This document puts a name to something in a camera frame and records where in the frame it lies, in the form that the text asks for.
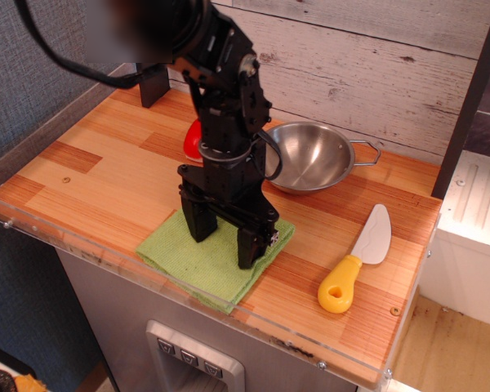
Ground steel bowl with wire handles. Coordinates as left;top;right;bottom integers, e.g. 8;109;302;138
265;122;381;194

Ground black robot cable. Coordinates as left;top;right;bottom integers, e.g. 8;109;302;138
14;0;283;181

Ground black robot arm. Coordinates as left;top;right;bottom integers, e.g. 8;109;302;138
99;1;278;270

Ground clear acrylic edge guard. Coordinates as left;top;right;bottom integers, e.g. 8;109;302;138
0;201;392;391

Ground white toy sink unit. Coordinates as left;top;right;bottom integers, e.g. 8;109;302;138
419;151;490;324

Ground silver dispenser button panel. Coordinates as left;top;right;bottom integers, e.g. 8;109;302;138
145;320;246;391

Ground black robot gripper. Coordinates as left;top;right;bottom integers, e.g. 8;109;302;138
178;153;279;270

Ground dark grey right post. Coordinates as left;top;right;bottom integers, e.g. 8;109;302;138
431;27;490;199

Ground dark grey post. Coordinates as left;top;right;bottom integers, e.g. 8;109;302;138
431;27;490;199
140;65;170;108

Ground orange object bottom left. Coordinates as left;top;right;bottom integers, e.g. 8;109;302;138
14;374;48;392

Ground green towel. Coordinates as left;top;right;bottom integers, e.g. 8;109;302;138
136;211;296;314

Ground red white toy sushi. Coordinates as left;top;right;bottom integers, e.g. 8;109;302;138
183;119;203;163

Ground dark grey left post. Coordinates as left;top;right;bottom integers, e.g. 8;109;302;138
140;65;170;108

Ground yellow handled toy knife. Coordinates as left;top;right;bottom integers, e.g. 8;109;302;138
318;204;392;314

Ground grey toy fridge cabinet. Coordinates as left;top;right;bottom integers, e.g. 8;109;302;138
57;251;357;391

